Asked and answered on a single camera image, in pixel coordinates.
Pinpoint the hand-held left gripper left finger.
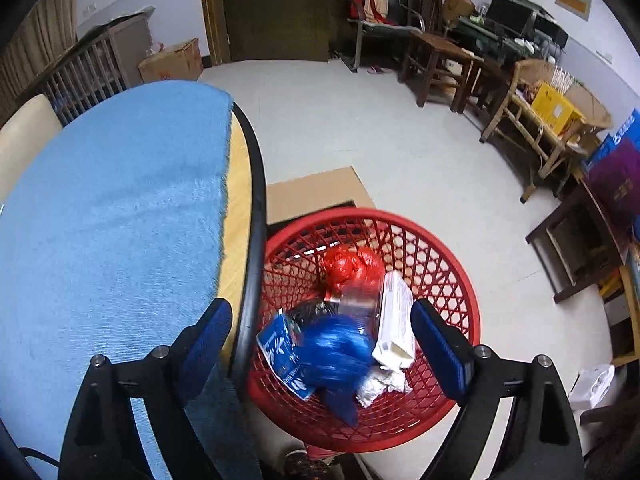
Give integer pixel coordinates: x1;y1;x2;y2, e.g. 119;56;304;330
57;297;235;480

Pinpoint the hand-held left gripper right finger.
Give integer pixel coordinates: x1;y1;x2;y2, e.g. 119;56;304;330
410;298;586;480

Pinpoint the white medicine box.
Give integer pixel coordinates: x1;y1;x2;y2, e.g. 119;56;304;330
371;270;416;372

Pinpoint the white tissue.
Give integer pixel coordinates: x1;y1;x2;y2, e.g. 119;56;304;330
355;365;413;408

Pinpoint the dark blue medicine box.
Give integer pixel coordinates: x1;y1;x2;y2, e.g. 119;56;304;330
256;310;313;401

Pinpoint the red plastic basket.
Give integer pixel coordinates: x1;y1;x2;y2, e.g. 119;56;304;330
245;206;482;453

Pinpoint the clear plastic bag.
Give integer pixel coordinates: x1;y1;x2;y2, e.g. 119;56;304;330
340;280;386;341

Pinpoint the blue plastic bag ball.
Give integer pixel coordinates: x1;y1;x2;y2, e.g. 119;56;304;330
297;315;376;428

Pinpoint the black plastic bag ball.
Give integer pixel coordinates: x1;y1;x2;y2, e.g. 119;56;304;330
285;299;331;331

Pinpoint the red plastic bag ball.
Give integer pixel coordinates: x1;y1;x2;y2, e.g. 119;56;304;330
320;246;386;301

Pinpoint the round wooden table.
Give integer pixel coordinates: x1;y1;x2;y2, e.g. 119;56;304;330
217;102;268;401

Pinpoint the person's floral clothing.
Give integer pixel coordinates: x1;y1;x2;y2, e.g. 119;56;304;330
285;447;336;480

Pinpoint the white plastic device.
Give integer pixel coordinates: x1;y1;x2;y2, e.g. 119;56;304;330
567;364;616;408

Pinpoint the blue tablecloth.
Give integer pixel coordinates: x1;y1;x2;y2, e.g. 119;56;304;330
0;80;263;480

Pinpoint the flat cardboard sheet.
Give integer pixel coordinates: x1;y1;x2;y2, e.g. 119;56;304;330
265;166;377;226

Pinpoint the dark wooden low table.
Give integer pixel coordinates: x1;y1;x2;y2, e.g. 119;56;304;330
525;180;631;303

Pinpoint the purple gift box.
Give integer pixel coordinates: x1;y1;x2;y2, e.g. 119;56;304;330
585;137;640;226

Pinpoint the bamboo armchair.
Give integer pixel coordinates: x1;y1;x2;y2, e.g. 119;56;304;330
480;59;591;203

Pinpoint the yellow cardboard box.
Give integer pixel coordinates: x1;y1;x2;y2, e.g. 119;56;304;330
530;82;586;136

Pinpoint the beige leather sofa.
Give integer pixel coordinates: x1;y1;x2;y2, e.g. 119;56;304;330
0;94;63;201

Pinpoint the blue printed box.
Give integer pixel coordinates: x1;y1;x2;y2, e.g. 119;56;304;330
587;109;640;171

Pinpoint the open brown cardboard box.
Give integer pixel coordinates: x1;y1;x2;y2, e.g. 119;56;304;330
562;80;613;131

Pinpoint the large cardboard box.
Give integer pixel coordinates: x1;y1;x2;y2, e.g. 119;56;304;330
138;37;203;83

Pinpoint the wooden crib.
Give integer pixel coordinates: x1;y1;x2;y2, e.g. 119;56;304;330
10;7;156;126

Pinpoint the dark wooden chair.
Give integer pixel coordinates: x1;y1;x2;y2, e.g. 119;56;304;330
397;0;485;113

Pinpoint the metal chair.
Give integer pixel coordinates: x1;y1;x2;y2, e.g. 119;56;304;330
345;0;421;72

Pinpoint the wooden double door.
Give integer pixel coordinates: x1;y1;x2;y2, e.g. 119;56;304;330
197;0;446;66

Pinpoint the black monitor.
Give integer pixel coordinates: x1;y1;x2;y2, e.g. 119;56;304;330
485;0;533;38

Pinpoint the small cardboard box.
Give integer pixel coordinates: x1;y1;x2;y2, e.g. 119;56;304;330
442;0;476;22

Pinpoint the beige curtain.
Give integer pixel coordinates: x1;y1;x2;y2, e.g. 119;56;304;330
0;0;76;96

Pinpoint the orange wall sign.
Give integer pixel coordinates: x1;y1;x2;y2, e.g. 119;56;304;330
555;0;593;21

